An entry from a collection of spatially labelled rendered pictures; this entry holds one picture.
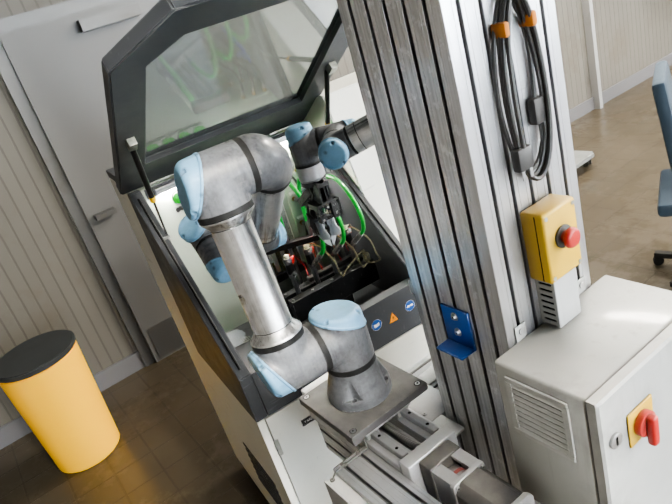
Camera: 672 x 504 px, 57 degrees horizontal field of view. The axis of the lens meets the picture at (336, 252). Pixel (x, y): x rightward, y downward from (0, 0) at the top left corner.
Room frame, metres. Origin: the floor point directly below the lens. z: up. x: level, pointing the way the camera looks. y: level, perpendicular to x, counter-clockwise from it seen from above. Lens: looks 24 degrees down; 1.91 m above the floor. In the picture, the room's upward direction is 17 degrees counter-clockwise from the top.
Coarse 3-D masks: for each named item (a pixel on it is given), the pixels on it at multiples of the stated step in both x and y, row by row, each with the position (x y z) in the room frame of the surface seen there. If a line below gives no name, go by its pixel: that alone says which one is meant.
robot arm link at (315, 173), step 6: (306, 168) 1.68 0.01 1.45; (312, 168) 1.61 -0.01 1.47; (318, 168) 1.62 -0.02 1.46; (300, 174) 1.62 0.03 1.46; (306, 174) 1.61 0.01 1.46; (312, 174) 1.61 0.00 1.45; (318, 174) 1.61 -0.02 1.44; (324, 174) 1.63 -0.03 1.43; (300, 180) 1.63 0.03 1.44; (306, 180) 1.61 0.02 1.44; (312, 180) 1.61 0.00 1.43; (318, 180) 1.62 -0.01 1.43
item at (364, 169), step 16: (336, 80) 2.38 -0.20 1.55; (352, 80) 2.27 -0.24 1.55; (320, 96) 2.17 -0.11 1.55; (336, 96) 2.16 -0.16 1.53; (352, 96) 2.18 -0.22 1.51; (320, 112) 2.19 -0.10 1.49; (336, 112) 2.14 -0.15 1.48; (352, 112) 2.15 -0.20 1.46; (352, 160) 2.09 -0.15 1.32; (368, 160) 2.11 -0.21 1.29; (352, 176) 2.10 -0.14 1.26; (368, 176) 2.09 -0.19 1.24; (368, 192) 2.07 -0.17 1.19; (384, 192) 2.09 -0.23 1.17; (384, 208) 2.07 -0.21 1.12
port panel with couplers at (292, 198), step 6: (294, 168) 2.26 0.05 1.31; (294, 174) 2.25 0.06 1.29; (288, 186) 2.24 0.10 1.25; (288, 192) 2.24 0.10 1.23; (288, 198) 2.23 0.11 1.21; (294, 198) 2.22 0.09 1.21; (294, 204) 2.24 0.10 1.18; (294, 210) 2.24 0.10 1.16; (300, 210) 2.25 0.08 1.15; (306, 210) 2.26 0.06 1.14; (294, 216) 2.23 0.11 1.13; (300, 216) 2.24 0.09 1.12; (300, 222) 2.23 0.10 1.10; (300, 228) 2.24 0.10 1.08; (300, 234) 2.23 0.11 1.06
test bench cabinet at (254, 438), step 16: (208, 368) 1.98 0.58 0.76; (224, 384) 1.80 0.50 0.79; (224, 400) 1.94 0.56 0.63; (240, 416) 1.75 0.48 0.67; (240, 432) 1.90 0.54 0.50; (256, 432) 1.60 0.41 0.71; (256, 448) 1.71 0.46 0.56; (272, 448) 1.54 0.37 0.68; (256, 464) 1.86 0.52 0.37; (272, 464) 1.56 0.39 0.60; (256, 480) 2.03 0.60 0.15; (272, 480) 1.68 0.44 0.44; (288, 480) 1.54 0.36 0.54; (272, 496) 1.80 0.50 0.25; (288, 496) 1.53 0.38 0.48
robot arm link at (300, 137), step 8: (288, 128) 1.64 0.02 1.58; (296, 128) 1.62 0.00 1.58; (304, 128) 1.61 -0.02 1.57; (312, 128) 1.64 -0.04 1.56; (288, 136) 1.62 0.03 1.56; (296, 136) 1.61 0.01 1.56; (304, 136) 1.61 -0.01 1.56; (312, 136) 1.61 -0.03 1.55; (288, 144) 1.63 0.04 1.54; (296, 144) 1.61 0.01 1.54; (304, 144) 1.61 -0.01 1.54; (312, 144) 1.60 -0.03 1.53; (296, 152) 1.62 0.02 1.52; (304, 152) 1.61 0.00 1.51; (312, 152) 1.61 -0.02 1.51; (296, 160) 1.62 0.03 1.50; (304, 160) 1.61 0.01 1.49; (312, 160) 1.61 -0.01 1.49; (296, 168) 1.63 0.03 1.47; (304, 168) 1.61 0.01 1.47
